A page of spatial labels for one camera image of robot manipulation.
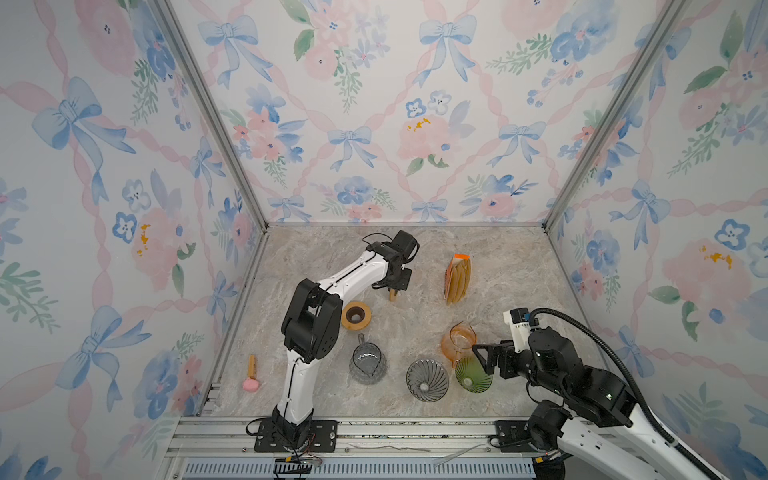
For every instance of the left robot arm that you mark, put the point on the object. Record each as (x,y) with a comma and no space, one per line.
(313,320)

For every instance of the green glass dripper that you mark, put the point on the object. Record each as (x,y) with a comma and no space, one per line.
(471,376)

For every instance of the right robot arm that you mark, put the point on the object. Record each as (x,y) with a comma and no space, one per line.
(599,416)

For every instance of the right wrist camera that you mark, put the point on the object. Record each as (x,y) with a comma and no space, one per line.
(521,326)

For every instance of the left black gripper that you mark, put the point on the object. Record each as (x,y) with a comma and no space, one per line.
(406,280)

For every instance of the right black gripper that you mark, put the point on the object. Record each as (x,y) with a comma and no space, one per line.
(507,353)

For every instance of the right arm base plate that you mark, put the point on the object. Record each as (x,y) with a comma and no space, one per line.
(512,436)

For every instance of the clear glass carafe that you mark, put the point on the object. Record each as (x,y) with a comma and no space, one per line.
(368,364)

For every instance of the aluminium front rail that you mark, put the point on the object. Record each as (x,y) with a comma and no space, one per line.
(396,448)

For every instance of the clear glass dripper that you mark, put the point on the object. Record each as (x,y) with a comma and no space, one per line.
(427,380)

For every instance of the pink ice cream toy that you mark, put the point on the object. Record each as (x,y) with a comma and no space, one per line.
(251,384)

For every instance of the orange glass carafe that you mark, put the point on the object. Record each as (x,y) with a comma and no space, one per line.
(458,341)

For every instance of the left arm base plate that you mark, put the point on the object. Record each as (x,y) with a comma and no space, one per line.
(273,436)

